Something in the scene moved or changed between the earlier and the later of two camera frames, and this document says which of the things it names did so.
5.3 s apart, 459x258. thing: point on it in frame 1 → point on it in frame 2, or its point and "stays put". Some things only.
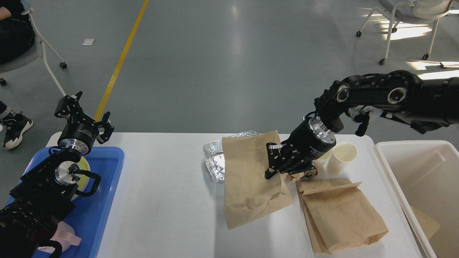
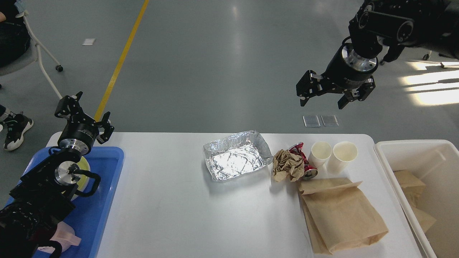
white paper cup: x=343 y=152 stays put
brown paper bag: x=249 y=196 → x=412 y=185
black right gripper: x=311 y=139 → x=345 y=70
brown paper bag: x=340 y=215 stays put
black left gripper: x=81 y=130 stays put
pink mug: x=65 y=235 stays put
